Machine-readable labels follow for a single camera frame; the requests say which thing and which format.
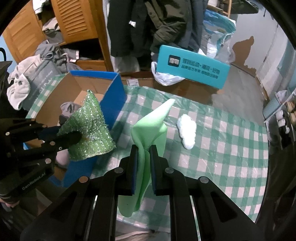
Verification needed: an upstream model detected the black hanging jacket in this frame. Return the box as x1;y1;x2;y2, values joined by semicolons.
107;0;156;58

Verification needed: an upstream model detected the blue white plastic bag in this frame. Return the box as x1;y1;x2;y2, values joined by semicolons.
201;9;236;64

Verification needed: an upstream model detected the olive hanging jacket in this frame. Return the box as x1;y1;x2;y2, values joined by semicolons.
144;0;190;53

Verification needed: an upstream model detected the white towel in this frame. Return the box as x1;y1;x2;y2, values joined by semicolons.
6;54;43;110

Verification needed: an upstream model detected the blue cardboard box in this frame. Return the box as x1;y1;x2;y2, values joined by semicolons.
27;71;127;187

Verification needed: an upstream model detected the wooden louvered wardrobe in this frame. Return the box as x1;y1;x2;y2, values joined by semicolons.
1;1;113;71

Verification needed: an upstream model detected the wooden shelf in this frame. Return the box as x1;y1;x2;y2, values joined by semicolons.
207;0;232;18

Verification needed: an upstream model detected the white fluffy sock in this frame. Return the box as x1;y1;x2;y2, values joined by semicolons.
177;114;197;150

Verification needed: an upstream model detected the person's left hand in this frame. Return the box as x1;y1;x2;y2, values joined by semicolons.
0;199;20;208

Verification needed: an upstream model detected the grey fleece slipper sock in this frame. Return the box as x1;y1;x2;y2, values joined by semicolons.
60;102;81;118

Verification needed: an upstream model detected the grey hoodie pile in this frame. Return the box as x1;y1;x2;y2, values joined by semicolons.
35;41;82;73

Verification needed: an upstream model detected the green sparkly scrub cloth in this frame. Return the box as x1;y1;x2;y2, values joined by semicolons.
58;90;116;161

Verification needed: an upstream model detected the dark grey hanging coat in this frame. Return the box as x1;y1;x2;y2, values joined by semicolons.
176;0;208;53

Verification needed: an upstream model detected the teal shoe box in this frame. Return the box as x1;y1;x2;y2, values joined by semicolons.
156;45;230;89

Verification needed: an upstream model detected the grey paper shopping bag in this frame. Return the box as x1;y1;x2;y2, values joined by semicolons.
22;60;62;111

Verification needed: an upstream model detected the green checkered tablecloth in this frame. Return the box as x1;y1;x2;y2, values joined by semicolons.
25;74;270;233

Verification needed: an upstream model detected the brown cardboard box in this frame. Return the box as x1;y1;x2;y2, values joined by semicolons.
120;71;224;105

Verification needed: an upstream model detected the shoe rack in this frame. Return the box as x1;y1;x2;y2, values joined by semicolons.
263;82;295;149

